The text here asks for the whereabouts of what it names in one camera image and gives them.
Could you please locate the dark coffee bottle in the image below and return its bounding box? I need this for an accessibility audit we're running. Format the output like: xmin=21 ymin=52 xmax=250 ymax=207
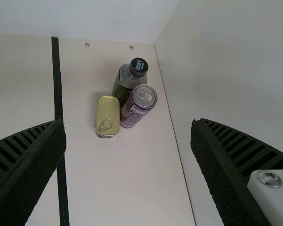
xmin=111 ymin=57 xmax=149 ymax=118

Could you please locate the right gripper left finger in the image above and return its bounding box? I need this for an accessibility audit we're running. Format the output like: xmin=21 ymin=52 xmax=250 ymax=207
xmin=0 ymin=118 xmax=67 ymax=226

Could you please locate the purple can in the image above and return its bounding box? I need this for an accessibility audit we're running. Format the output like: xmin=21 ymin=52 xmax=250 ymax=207
xmin=119 ymin=84 xmax=158 ymax=129

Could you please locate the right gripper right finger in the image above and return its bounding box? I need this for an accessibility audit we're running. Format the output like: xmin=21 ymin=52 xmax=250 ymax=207
xmin=190 ymin=118 xmax=283 ymax=226

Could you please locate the black strip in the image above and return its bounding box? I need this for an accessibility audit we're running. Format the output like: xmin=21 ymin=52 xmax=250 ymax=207
xmin=51 ymin=37 xmax=70 ymax=226

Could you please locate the gold rectangular tin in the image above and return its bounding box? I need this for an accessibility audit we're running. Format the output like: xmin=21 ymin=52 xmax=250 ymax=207
xmin=95 ymin=95 xmax=121 ymax=139

